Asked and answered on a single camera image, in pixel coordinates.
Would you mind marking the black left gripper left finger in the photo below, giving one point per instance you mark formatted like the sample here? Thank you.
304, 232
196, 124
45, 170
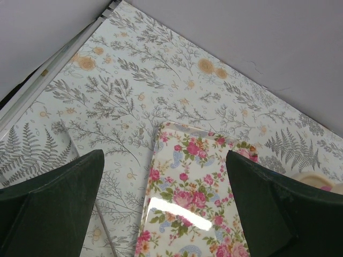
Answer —
48, 215

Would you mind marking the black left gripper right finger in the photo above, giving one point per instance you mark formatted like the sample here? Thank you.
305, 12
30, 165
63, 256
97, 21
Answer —
281, 216

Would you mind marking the metal serving tongs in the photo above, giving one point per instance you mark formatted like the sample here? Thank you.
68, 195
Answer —
96, 203

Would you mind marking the cream three-tier dessert stand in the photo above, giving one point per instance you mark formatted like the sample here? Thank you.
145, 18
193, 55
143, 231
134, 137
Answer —
318, 180

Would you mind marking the floral serving tray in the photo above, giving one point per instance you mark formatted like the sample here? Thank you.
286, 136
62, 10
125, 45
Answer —
189, 207

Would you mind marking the floral tablecloth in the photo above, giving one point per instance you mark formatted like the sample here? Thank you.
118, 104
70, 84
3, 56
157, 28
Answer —
132, 75

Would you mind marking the aluminium frame rail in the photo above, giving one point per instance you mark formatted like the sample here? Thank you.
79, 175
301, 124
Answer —
25, 95

